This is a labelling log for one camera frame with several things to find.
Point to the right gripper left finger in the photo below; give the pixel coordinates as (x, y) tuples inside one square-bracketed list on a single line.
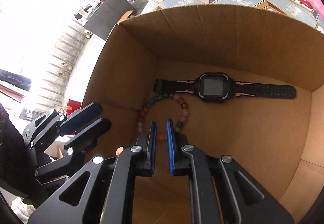
[(102, 191)]

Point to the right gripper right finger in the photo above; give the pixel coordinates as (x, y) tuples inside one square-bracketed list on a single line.
[(221, 190)]

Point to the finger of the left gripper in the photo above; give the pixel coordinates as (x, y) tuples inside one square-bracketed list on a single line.
[(45, 129), (76, 149)]

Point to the black purple smart watch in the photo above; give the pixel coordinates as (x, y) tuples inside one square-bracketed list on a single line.
[(219, 87)]

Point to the red paper bag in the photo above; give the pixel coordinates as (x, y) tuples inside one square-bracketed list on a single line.
[(72, 106)]

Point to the metal balcony railing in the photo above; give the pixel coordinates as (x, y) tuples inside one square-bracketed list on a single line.
[(63, 54)]

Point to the brown cardboard box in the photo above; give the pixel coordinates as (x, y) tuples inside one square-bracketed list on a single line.
[(278, 141)]

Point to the grey low cabinet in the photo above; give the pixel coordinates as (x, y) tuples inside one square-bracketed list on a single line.
[(102, 20)]

